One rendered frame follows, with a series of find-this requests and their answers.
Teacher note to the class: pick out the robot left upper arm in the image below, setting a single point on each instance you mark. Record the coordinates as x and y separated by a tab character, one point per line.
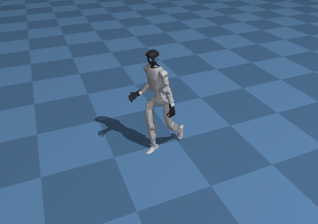
164	76

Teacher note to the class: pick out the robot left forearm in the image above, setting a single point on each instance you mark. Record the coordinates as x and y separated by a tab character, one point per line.
170	98

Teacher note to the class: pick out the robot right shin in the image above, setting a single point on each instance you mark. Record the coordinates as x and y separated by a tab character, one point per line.
152	136

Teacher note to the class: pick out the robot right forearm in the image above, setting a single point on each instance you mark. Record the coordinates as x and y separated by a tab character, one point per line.
144	89

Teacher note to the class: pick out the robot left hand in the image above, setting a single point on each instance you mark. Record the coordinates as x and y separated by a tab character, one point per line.
171	111

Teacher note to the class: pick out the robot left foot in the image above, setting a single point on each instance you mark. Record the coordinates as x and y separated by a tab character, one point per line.
180	135

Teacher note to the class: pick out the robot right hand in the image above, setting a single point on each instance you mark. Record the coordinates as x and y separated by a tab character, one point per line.
134	95

